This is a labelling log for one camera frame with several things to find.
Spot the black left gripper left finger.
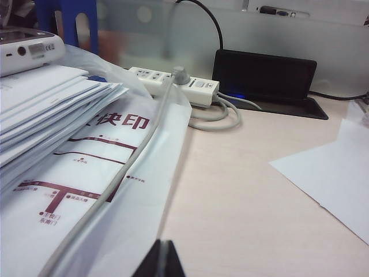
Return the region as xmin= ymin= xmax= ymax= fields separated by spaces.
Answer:
xmin=133 ymin=238 xmax=163 ymax=277

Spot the thick black cable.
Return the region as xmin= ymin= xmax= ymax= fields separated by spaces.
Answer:
xmin=174 ymin=0 xmax=225 ymax=51

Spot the grey power plug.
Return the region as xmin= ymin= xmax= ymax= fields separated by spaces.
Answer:
xmin=171 ymin=65 xmax=191 ymax=86

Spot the frosted glass desk partition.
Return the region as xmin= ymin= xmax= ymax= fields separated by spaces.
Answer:
xmin=96 ymin=0 xmax=369 ymax=99

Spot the blue plastic stand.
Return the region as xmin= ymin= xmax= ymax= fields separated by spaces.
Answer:
xmin=37 ymin=0 xmax=100 ymax=55

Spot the plastic bag with red print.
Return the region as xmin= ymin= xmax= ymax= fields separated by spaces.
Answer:
xmin=0 ymin=44 xmax=193 ymax=277

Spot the white paper sheet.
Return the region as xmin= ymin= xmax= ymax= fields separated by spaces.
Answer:
xmin=268 ymin=117 xmax=369 ymax=246

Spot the black flip-up desk socket box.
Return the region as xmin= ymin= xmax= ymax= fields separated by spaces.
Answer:
xmin=212 ymin=49 xmax=330 ymax=121

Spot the stack of white papers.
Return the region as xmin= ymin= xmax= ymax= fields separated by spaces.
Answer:
xmin=0 ymin=65 xmax=130 ymax=188

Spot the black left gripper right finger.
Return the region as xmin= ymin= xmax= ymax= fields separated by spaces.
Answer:
xmin=163 ymin=239 xmax=187 ymax=277

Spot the white electronic desk device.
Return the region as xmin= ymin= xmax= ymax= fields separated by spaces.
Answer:
xmin=0 ymin=28 xmax=66 ymax=77

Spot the thin grey cable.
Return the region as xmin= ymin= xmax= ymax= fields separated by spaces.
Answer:
xmin=37 ymin=73 xmax=177 ymax=277

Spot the thin black desk cable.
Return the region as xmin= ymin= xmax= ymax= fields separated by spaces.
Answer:
xmin=310 ymin=89 xmax=369 ymax=102

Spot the grey power strip cord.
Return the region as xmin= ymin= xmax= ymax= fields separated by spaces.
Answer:
xmin=187 ymin=91 xmax=263 ymax=131

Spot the white power strip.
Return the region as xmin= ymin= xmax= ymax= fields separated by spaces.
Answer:
xmin=129 ymin=66 xmax=220 ymax=109

